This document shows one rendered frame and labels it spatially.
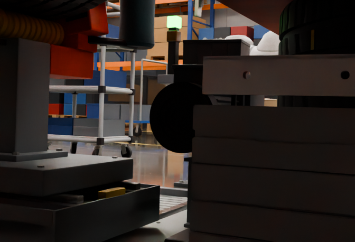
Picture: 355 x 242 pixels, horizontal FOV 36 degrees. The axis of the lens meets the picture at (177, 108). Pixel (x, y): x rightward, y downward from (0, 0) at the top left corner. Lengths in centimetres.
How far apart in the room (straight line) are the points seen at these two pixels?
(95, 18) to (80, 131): 230
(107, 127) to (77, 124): 21
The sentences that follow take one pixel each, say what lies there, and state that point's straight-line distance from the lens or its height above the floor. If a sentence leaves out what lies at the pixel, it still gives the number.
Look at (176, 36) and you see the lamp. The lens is 188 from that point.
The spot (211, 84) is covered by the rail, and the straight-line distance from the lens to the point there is 60.
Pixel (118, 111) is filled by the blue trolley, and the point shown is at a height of 30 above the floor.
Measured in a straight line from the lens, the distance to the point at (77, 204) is 93.
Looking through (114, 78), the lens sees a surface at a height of 53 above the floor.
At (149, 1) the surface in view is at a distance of 131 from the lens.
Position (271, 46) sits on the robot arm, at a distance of 228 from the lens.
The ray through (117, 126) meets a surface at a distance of 358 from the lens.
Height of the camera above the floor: 33
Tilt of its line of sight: level
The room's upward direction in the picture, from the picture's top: 2 degrees clockwise
